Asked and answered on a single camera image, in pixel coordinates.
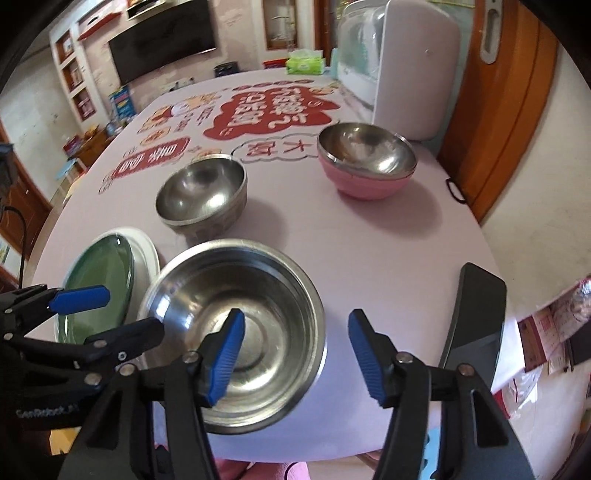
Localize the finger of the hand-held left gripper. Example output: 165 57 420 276
9 318 164 370
0 285 112 324

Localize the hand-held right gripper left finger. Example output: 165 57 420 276
55 308 246 480

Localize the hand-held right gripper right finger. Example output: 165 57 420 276
347 308 529 480

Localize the green plate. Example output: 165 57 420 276
54 233 134 344

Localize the plain white plate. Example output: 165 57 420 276
85 225 161 324

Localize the large steel bowl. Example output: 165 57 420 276
139 239 328 435

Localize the small steel bowl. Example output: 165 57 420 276
154 154 249 240

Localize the pink steel bowl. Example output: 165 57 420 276
317 122 417 200

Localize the light blue stool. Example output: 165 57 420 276
416 427 444 480

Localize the black smartphone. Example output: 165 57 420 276
438 262 507 370

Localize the printed pink tablecloth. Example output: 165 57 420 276
28 68 508 462

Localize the round white-legged stool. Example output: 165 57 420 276
54 159 88 185

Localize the wooden television cabinet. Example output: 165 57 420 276
62 117 134 169

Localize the pile of printed papers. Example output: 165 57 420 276
517 277 591 374

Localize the blue printed box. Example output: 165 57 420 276
108 86 136 118

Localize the white dish cabinet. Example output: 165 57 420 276
335 0 462 141

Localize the green tissue box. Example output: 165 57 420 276
285 48 325 75

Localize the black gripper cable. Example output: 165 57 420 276
2 205 26 283

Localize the black wall television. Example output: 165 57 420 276
107 0 218 86

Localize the red wall shelf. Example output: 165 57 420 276
78 11 122 41

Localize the white wall shelf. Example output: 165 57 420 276
127 0 160 19

